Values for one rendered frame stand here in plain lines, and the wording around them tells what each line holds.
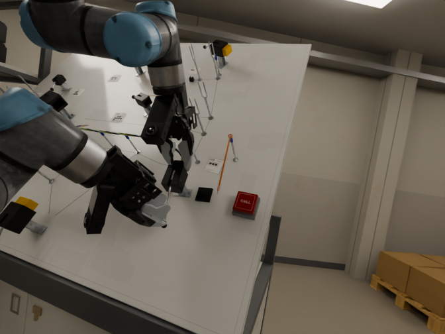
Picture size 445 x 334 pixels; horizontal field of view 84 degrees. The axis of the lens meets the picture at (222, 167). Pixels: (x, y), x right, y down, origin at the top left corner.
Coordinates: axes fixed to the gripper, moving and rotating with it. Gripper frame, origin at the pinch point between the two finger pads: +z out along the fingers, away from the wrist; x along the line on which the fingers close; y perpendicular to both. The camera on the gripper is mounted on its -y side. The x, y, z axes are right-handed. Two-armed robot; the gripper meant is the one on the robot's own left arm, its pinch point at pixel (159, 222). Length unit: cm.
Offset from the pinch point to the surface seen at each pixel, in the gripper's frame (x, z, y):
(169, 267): -6.2, 6.6, -4.8
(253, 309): -13.8, 35.7, -0.6
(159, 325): -15.2, 6.9, -11.2
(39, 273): 10.1, -4.8, -31.3
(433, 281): -12, 255, 94
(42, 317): 8.8, 5.3, -43.2
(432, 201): 52, 326, 193
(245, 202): -5.2, 8.5, 17.7
